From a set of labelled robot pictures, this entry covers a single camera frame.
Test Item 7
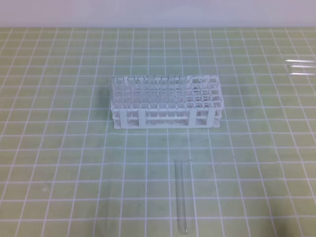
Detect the green checkered tablecloth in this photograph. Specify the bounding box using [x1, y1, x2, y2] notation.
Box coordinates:
[0, 28, 316, 237]

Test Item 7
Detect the clear test tube far right bottom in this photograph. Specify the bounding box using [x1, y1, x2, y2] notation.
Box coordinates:
[290, 73, 316, 76]

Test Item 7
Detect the clear glass test tube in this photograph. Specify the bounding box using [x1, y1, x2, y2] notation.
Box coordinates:
[174, 160, 188, 235]

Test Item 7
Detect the row of tubes in rack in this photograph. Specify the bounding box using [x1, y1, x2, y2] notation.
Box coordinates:
[111, 75, 189, 110]

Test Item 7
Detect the clear test tube far right middle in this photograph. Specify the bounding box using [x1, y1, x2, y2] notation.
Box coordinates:
[290, 65, 316, 69]

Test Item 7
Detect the white plastic test tube rack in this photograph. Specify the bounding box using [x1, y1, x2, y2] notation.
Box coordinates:
[111, 75, 224, 129]

